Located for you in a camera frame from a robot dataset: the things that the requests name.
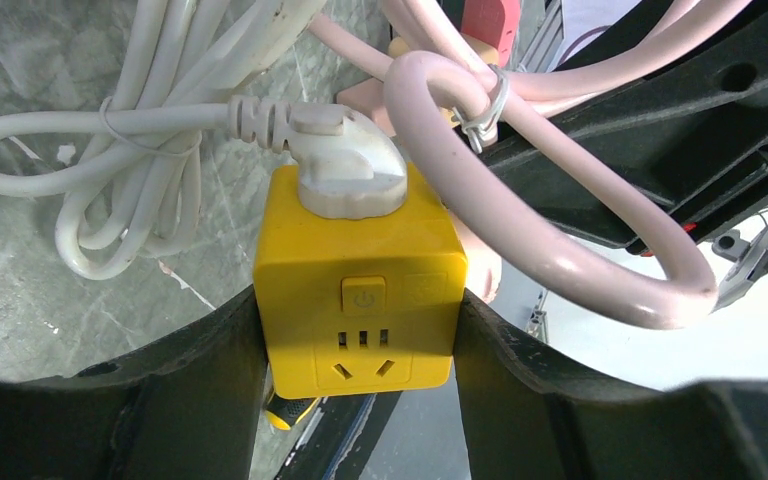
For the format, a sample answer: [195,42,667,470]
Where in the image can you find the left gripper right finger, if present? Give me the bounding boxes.
[454,293,768,479]

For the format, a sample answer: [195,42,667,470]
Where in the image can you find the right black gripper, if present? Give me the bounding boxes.
[479,1,768,254]

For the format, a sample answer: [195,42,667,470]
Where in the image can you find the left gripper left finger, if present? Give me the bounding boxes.
[0,289,267,479]

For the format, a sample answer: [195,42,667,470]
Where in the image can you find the round pink power socket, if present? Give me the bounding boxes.
[449,212,502,304]

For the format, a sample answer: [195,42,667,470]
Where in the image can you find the yellow cube socket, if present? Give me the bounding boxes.
[253,166,468,399]

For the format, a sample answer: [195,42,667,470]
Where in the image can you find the white power cable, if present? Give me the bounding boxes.
[0,0,409,282]

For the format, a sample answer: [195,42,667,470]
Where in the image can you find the pink power cable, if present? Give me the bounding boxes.
[304,0,753,331]

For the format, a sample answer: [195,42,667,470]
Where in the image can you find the beige wooden cube socket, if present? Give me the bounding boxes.
[387,36,501,127]

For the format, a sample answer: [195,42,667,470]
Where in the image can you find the pink cube socket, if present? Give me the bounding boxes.
[460,0,521,66]

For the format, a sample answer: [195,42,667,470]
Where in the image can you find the large black yellow screwdriver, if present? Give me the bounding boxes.
[264,389,320,431]

